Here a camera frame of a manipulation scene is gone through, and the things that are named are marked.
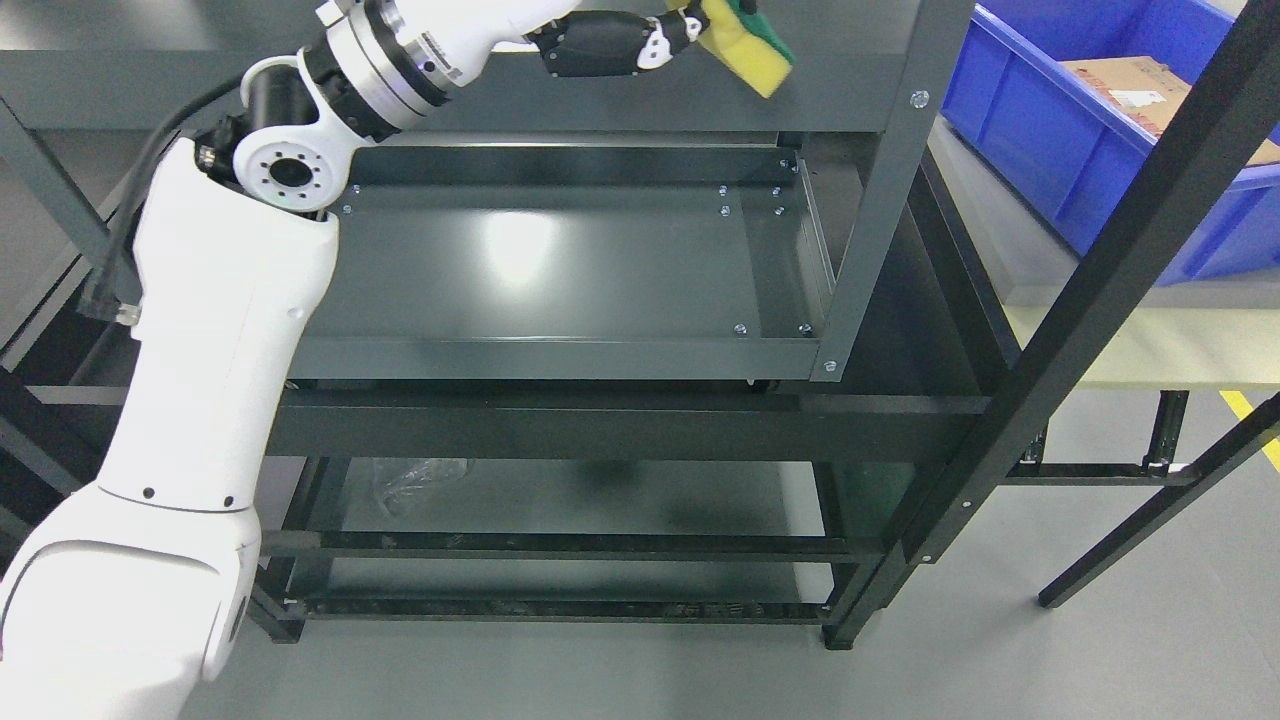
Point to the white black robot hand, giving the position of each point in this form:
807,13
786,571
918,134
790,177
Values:
573,42

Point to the green yellow sponge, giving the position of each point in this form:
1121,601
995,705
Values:
743,38

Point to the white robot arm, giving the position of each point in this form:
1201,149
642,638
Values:
133,590

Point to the dark grey metal shelf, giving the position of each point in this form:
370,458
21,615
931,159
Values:
671,226

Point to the black metal shelf rack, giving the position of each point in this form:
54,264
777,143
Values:
896,468

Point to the clear plastic bag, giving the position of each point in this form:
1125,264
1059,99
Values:
400,484

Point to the blue plastic bin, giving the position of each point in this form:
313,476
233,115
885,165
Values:
1182,35

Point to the cardboard box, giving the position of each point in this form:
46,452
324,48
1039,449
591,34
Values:
1072,134

